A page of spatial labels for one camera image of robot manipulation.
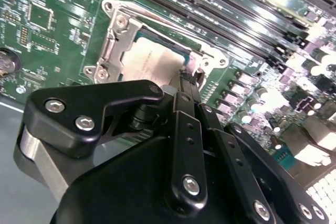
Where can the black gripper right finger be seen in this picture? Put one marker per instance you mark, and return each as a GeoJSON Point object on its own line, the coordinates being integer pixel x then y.
{"type": "Point", "coordinates": [225, 153]}

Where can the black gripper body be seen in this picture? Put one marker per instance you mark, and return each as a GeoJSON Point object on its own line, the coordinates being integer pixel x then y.
{"type": "Point", "coordinates": [118, 190]}

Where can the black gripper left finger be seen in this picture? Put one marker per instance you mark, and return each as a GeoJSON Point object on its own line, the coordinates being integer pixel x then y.
{"type": "Point", "coordinates": [78, 108]}

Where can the silver CPU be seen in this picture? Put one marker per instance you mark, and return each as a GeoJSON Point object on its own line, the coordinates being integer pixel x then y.
{"type": "Point", "coordinates": [152, 58]}

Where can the thin metal locking lever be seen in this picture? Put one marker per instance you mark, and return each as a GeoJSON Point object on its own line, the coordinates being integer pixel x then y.
{"type": "Point", "coordinates": [162, 27]}

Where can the metal socket cover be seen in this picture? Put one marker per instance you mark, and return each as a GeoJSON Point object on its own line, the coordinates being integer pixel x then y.
{"type": "Point", "coordinates": [128, 30]}

